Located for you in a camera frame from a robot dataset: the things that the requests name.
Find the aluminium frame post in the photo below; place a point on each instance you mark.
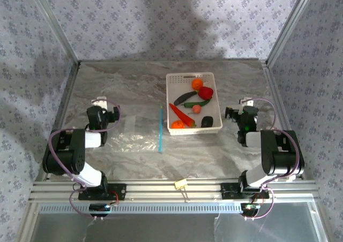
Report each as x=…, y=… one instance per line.
x=57, y=29
x=289, y=25

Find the aluminium left side rail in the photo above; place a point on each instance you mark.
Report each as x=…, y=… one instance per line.
x=68, y=97

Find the yellow binder clip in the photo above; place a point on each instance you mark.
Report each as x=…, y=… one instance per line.
x=180, y=184

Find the white perforated plastic basket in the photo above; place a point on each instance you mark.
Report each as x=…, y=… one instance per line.
x=214, y=110

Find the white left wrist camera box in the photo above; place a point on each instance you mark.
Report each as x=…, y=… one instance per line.
x=99, y=102

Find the aluminium right frame post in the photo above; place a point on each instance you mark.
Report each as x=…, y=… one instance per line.
x=289, y=25

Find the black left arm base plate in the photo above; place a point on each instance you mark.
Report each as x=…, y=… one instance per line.
x=120, y=191

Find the black toy food piece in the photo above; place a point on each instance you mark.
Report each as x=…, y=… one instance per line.
x=207, y=121

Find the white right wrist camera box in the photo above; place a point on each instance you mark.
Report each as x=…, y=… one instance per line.
x=246, y=102

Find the right small controller board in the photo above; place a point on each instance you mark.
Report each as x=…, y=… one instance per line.
x=250, y=207

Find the grey metal panel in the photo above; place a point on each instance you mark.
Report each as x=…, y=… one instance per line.
x=160, y=228

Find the red pepper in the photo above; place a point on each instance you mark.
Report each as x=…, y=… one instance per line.
x=205, y=92

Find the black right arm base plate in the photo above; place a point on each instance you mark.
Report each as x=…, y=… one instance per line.
x=227, y=191

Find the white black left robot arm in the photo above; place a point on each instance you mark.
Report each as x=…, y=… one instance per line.
x=67, y=156

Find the dark green cucumber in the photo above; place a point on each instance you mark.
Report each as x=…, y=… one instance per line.
x=185, y=98

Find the aluminium frame cross rail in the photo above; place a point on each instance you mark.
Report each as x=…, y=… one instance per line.
x=160, y=191

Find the clear zip-top bag blue zipper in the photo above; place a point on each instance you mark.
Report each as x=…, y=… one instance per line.
x=139, y=137

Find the aluminium right side rail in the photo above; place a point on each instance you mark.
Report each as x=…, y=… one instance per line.
x=276, y=97

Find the green toy chili pepper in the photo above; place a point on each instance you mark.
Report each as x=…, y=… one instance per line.
x=197, y=104

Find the aluminium left frame post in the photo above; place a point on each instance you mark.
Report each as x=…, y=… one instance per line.
x=57, y=29

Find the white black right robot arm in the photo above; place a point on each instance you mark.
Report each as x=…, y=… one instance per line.
x=281, y=156

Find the red orange toy carrot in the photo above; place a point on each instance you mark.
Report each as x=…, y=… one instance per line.
x=182, y=115

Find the pink red toy peach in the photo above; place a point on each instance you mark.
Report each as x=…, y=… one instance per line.
x=197, y=109

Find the left small controller board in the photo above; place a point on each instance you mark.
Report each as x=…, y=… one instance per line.
x=99, y=207

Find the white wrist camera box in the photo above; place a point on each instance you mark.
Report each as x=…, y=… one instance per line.
x=246, y=102
x=99, y=102

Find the small controller board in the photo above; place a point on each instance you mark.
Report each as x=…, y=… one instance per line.
x=250, y=207
x=99, y=207

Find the orange toy tangerine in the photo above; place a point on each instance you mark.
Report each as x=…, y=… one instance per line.
x=178, y=124
x=197, y=83

